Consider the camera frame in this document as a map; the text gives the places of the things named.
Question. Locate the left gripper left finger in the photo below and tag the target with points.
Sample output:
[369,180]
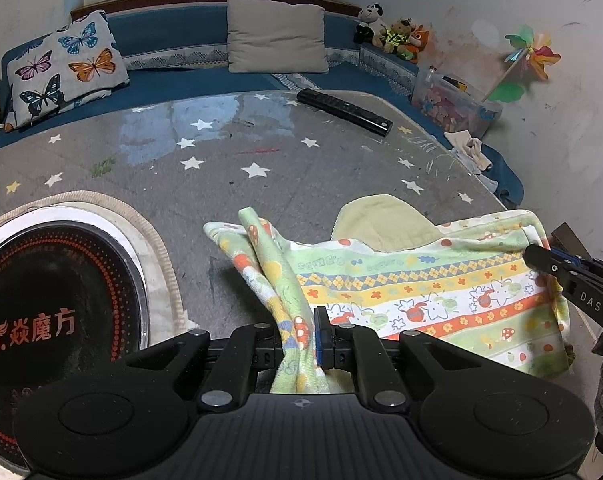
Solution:
[235,364]

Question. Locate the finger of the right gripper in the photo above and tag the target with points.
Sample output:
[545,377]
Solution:
[575,260]
[544,261]

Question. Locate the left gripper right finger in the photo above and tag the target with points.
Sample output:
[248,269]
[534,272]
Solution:
[375,365]

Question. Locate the colourful patterned child's jacket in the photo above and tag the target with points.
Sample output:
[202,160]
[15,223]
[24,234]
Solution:
[388,268]

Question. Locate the white cloth rag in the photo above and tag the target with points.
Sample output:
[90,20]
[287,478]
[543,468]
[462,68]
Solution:
[468,150]

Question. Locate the clear plastic toy box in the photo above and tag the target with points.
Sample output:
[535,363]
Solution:
[453,109]

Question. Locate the black round induction cooktop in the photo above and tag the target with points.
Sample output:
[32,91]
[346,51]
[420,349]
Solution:
[71,299]

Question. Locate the colourful pinwheel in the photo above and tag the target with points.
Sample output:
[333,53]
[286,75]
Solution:
[531,54]

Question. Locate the black remote control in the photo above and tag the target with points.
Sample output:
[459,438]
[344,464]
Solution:
[352,113]

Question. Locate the orange fox plush toy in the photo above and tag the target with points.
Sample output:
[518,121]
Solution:
[418,41]

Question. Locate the brown bear plush toy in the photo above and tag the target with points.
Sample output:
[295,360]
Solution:
[395,39]

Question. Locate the black and white plush toy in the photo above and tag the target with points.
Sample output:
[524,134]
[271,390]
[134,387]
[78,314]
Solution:
[370,23]

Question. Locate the beige cushion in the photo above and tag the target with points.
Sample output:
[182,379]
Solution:
[268,37]

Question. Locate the blue sofa bench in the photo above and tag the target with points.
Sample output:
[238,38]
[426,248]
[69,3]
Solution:
[180,53]

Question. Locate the butterfly print pillow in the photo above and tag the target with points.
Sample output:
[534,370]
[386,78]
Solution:
[68,68]

